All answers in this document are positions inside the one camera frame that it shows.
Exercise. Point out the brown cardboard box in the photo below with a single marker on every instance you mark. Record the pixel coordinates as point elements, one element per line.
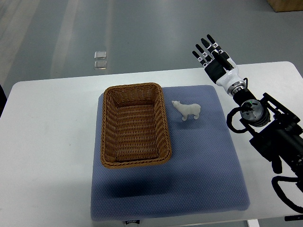
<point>286,5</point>

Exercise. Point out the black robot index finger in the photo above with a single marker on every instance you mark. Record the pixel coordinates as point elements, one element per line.
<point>214,43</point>

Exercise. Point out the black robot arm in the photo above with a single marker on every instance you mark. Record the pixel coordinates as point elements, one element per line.
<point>275,132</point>

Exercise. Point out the upper floor plate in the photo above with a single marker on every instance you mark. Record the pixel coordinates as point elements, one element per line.
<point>100,55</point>

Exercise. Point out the lower floor plate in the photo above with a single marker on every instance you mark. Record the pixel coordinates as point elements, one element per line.
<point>100,65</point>

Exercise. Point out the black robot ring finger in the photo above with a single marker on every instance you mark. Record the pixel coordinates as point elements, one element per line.
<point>204,54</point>

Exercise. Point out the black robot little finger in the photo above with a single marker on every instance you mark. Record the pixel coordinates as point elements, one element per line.
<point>199,58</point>

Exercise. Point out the blue fabric mat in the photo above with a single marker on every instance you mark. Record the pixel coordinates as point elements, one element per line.
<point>203,174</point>

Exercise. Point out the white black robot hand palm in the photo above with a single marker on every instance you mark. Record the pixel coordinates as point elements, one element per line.
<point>224,77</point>

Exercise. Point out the floor plate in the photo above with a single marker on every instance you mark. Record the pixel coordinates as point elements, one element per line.
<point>100,55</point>
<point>100,65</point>

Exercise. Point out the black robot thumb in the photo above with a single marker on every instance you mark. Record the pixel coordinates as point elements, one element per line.
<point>220,58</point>

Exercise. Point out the brown wicker basket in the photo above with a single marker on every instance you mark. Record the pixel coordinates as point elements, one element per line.
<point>134,129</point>

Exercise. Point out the black table control panel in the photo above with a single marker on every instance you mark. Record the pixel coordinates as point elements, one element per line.
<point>294,217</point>

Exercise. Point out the white bear figurine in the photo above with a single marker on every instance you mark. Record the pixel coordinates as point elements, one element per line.
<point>186,110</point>

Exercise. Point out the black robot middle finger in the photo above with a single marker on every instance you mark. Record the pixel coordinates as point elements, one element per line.
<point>209,48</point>

